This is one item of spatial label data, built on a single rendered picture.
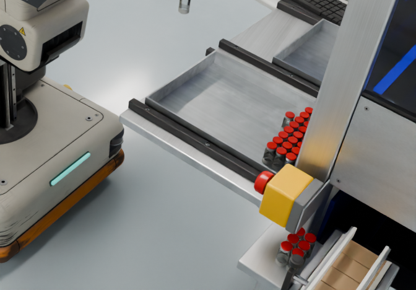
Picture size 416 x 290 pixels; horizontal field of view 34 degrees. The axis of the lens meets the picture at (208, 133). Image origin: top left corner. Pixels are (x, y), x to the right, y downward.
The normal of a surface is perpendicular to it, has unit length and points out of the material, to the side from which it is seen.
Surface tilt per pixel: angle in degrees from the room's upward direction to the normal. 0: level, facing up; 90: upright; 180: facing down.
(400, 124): 90
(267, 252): 0
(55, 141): 0
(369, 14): 90
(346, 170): 90
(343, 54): 90
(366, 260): 0
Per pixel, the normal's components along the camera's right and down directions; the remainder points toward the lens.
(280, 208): -0.57, 0.47
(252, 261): 0.15, -0.75
